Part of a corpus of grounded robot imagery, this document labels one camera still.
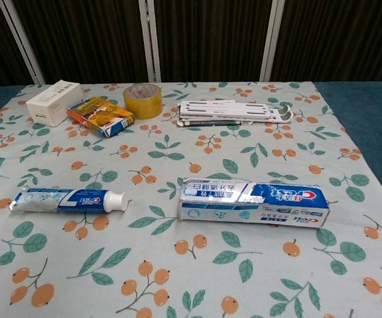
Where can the blue white Crest toothpaste box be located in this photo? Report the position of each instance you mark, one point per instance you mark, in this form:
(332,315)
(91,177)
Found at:
(254,205)

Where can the blue white Crest toothpaste tube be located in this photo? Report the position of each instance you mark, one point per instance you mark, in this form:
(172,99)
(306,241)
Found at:
(68,200)

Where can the white cardboard box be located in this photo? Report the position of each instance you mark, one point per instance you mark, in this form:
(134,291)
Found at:
(53,102)

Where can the dark pen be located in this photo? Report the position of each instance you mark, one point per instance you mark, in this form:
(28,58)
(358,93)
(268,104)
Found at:
(211,123)

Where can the white folding stand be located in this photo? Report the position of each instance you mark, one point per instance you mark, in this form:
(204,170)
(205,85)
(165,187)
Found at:
(230,110)

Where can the yellow packing tape roll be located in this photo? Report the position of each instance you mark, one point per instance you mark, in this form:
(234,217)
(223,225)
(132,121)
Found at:
(143,104)

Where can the yellow orange printed carton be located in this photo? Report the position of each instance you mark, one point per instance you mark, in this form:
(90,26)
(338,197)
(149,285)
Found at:
(99,116)

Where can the floral fruit print tablecloth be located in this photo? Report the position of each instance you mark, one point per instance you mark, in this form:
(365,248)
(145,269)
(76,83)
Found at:
(191,265)

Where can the white frame post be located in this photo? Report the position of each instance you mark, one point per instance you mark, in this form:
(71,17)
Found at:
(270,43)
(22,43)
(149,43)

